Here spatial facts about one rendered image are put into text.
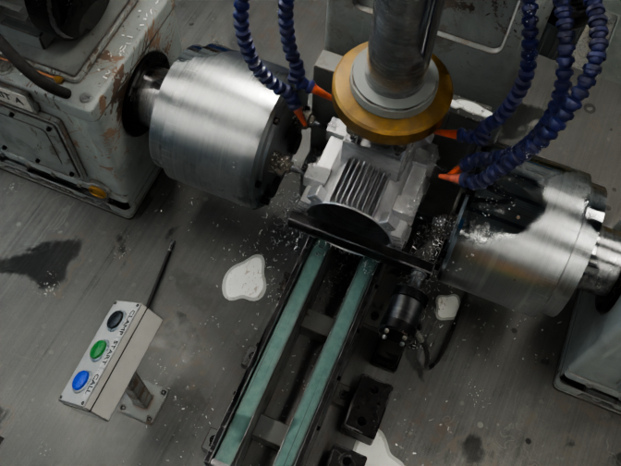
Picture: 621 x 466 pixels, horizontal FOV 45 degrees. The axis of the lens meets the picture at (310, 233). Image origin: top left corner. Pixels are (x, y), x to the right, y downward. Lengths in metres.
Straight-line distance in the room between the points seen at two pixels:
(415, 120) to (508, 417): 0.59
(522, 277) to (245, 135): 0.48
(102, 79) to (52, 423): 0.60
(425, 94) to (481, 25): 0.21
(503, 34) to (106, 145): 0.68
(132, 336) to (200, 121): 0.35
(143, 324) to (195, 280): 0.33
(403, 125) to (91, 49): 0.53
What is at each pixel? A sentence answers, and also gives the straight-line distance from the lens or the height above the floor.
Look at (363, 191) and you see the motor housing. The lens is 1.17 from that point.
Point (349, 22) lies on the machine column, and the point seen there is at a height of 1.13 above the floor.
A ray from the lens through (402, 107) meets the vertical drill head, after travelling 1.08.
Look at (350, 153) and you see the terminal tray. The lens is 1.20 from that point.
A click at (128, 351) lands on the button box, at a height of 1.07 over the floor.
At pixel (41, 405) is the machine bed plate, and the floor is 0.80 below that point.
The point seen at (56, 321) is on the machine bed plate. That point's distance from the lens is 1.47.
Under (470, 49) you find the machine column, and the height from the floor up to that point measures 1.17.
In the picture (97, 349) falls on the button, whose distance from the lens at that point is 1.14.
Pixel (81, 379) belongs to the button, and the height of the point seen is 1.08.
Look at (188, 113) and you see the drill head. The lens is 1.22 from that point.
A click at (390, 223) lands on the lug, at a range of 1.18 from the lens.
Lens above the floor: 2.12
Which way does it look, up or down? 63 degrees down
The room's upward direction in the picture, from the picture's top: 3 degrees clockwise
